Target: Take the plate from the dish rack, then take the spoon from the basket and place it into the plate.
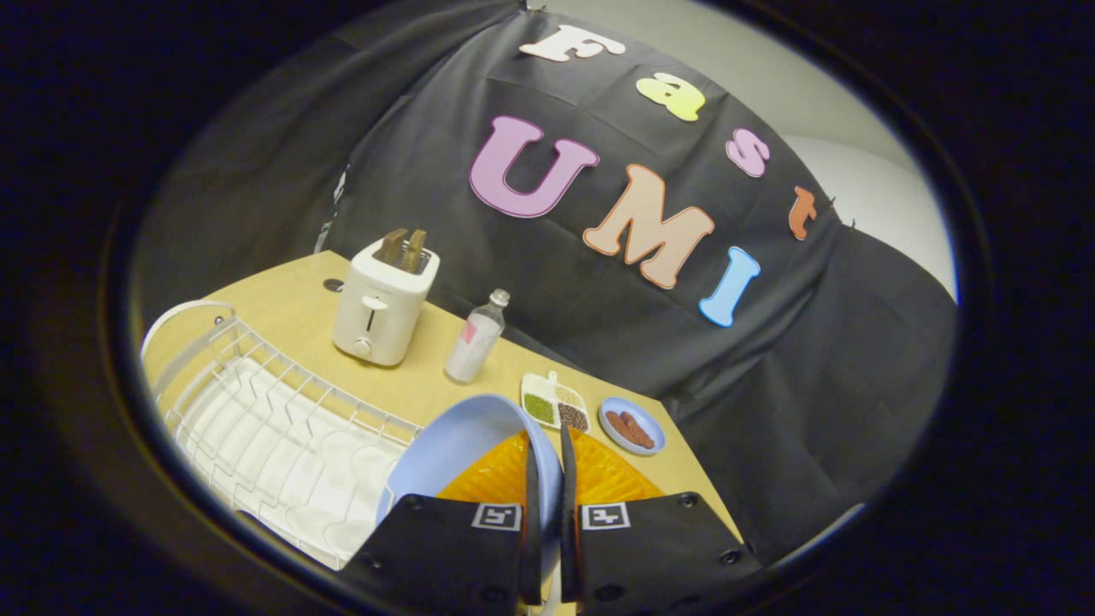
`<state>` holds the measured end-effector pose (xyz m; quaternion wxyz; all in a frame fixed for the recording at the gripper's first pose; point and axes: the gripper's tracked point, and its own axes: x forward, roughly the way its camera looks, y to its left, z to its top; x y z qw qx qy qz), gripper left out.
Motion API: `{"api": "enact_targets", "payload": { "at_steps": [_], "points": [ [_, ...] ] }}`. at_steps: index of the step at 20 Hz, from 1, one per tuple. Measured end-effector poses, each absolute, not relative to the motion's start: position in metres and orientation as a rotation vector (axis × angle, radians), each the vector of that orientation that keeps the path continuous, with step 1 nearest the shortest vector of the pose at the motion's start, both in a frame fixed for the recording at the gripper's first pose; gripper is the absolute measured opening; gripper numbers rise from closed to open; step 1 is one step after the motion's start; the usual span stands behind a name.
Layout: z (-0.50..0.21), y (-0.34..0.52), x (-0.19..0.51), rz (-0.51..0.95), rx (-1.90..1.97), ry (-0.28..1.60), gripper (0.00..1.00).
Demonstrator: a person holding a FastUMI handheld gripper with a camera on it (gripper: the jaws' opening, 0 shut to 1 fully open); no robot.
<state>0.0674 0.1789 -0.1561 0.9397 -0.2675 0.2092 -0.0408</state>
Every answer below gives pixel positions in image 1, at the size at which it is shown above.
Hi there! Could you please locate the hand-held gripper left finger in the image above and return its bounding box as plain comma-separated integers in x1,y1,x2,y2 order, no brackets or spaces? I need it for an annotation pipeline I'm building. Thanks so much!
340,430,545,607

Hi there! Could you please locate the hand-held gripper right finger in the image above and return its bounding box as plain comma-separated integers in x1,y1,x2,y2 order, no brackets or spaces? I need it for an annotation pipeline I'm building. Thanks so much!
560,423,762,613

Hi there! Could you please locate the light blue plate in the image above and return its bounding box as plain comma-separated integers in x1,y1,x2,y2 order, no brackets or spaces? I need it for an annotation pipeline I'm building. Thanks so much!
376,394,565,561

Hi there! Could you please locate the white wire dish rack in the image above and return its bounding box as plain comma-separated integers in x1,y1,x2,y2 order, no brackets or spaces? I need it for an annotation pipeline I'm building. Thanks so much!
141,299,424,572

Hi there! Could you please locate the small blue dish with sausages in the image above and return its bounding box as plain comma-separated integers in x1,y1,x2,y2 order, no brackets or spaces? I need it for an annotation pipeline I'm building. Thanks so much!
598,396,666,456

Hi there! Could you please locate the white divided seed tray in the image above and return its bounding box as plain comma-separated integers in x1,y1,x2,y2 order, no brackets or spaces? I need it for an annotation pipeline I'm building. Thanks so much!
520,370,591,434

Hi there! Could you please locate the clear bottle with pink label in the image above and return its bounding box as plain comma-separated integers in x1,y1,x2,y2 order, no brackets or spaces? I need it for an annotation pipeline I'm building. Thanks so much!
444,288,512,384

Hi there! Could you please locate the white toaster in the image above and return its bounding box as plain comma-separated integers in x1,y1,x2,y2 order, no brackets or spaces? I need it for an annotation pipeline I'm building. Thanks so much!
331,238,441,368

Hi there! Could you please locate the black backdrop cloth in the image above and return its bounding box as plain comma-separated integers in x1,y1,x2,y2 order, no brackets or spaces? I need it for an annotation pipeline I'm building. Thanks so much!
133,0,958,566

